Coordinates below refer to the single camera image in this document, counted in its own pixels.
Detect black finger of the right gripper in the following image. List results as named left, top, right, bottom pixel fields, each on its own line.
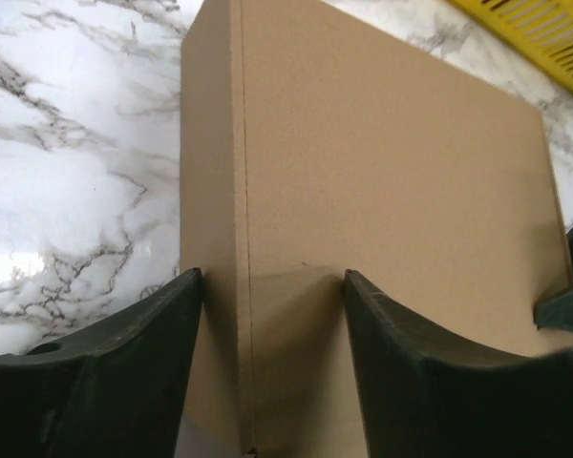
left=533, top=285, right=573, bottom=332

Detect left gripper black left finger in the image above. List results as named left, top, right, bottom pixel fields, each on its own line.
left=0, top=268, right=202, bottom=457

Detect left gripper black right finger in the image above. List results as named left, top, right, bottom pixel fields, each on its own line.
left=343, top=270, right=573, bottom=457

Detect brown cardboard box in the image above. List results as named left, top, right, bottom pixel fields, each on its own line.
left=180, top=1, right=573, bottom=457

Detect yellow plastic basket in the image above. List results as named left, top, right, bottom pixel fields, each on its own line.
left=451, top=0, right=573, bottom=93

